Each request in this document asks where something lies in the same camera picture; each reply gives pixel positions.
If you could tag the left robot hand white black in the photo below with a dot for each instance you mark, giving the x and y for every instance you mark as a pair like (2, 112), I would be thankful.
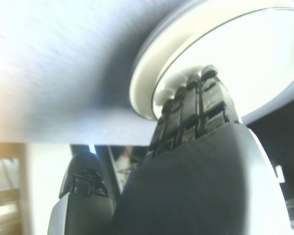
(198, 183)

